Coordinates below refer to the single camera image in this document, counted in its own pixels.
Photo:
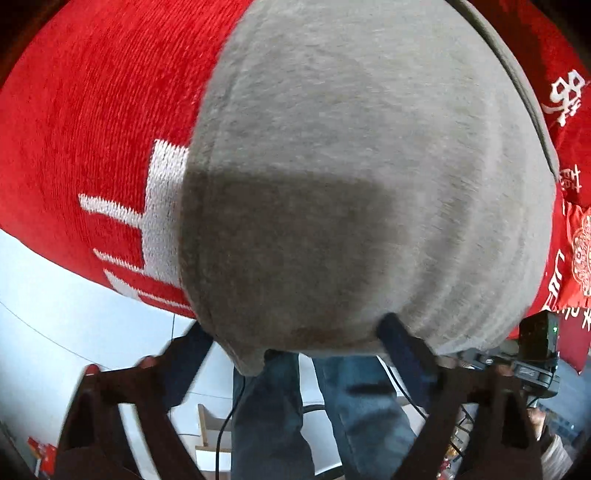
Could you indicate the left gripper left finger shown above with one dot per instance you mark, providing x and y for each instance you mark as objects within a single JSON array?
[{"x": 93, "y": 443}]

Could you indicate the grey small garment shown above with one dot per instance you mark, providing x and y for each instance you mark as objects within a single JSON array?
[{"x": 357, "y": 158}]

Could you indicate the right hand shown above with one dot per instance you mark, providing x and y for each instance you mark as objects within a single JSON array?
[{"x": 538, "y": 420}]

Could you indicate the blue jeans legs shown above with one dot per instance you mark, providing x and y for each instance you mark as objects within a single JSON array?
[{"x": 372, "y": 432}]

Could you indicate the red blanket with white print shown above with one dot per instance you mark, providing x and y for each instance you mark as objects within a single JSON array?
[{"x": 99, "y": 101}]

